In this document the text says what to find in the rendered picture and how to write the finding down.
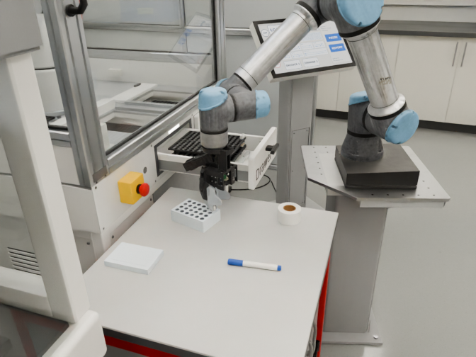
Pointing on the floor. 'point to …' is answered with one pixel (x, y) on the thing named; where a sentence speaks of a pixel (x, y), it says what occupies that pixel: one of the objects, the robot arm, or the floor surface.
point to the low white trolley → (217, 284)
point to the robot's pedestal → (351, 265)
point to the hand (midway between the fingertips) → (212, 205)
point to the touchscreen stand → (294, 141)
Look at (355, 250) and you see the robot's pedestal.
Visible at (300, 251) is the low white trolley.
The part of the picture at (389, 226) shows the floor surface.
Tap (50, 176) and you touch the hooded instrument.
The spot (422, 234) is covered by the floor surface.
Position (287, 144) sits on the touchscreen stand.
